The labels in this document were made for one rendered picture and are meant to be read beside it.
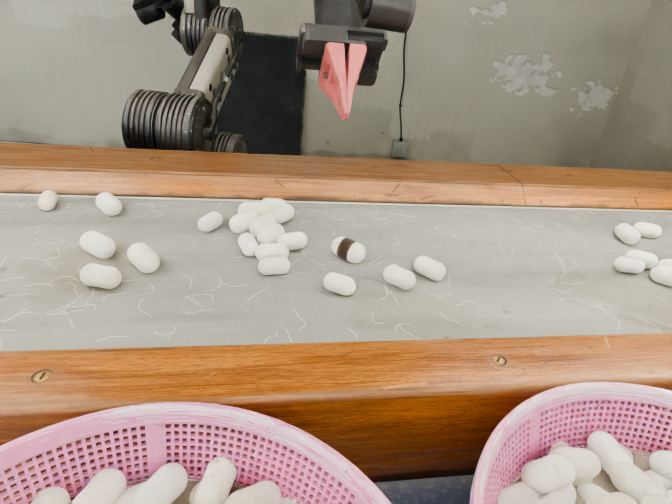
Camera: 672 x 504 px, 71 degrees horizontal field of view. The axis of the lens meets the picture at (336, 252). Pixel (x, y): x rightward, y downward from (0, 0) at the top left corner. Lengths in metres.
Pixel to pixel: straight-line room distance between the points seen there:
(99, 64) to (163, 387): 2.47
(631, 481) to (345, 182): 0.45
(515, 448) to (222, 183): 0.45
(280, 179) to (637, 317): 0.43
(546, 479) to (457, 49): 2.41
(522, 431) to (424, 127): 2.40
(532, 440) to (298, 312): 0.20
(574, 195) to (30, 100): 2.59
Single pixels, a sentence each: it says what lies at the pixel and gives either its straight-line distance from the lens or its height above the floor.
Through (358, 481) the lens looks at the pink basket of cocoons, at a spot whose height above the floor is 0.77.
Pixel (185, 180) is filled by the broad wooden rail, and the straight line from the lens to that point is 0.63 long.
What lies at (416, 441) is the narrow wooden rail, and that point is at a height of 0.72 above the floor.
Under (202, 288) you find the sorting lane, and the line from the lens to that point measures 0.45.
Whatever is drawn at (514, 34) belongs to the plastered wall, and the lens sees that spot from 2.71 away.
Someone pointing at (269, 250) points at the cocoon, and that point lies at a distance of 0.47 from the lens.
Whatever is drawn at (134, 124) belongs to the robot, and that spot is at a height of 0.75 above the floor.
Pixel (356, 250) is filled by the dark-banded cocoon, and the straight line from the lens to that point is 0.48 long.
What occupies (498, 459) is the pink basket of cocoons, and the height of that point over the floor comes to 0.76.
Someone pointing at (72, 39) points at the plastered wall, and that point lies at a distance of 2.75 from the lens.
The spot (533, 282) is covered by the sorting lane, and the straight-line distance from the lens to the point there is 0.53.
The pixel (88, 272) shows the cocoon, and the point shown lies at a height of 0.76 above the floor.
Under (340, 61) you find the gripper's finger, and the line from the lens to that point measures 0.57.
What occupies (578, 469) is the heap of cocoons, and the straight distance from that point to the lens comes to 0.36.
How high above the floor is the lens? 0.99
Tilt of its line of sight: 29 degrees down
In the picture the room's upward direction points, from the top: 6 degrees clockwise
